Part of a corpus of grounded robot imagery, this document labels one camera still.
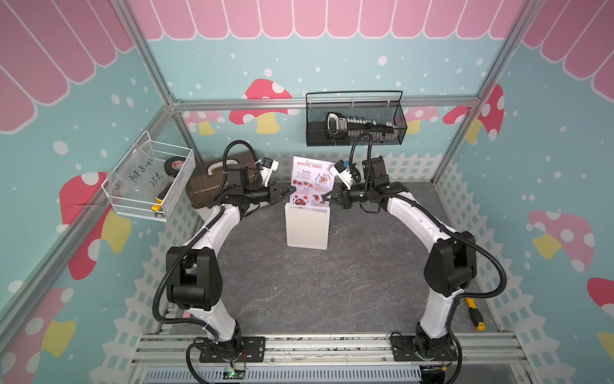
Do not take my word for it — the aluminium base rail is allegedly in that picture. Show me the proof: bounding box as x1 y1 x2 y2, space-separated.
129 333 529 371

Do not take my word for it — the white narrow menu rack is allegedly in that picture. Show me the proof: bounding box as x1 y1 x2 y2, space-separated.
285 203 330 251

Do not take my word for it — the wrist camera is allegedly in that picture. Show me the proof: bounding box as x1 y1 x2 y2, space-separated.
329 160 353 190
259 157 279 187

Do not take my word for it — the black socket set tool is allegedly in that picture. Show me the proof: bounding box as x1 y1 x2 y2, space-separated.
325 113 396 142

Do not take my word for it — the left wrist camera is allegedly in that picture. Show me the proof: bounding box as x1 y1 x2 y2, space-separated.
259 157 279 187

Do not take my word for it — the clear acrylic wall bin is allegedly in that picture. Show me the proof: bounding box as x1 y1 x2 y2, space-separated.
102 131 196 222

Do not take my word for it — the black tape roll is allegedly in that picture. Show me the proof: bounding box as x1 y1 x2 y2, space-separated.
164 156 185 178

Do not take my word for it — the black wire mesh basket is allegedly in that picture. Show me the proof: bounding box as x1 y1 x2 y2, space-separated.
305 91 407 147

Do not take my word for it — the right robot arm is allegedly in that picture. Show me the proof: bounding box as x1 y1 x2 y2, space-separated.
323 155 508 362

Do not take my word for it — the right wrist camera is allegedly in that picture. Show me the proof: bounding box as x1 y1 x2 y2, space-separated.
329 160 353 190

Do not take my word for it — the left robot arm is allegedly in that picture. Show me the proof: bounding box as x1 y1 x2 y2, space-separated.
151 140 296 364

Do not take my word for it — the yellow black screwdriver on floor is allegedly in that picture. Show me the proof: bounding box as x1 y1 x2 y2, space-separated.
465 298 486 331

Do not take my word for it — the brown and white toolbox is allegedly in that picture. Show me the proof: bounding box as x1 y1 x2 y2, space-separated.
185 158 270 222

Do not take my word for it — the restaurant special menu sheet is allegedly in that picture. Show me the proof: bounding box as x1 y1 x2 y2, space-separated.
289 156 334 210

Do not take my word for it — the green lit circuit board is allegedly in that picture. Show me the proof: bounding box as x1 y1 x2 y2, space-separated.
222 367 246 380

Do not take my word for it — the yellow black screwdriver in bin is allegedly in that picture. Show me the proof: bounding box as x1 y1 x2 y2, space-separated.
151 182 172 212

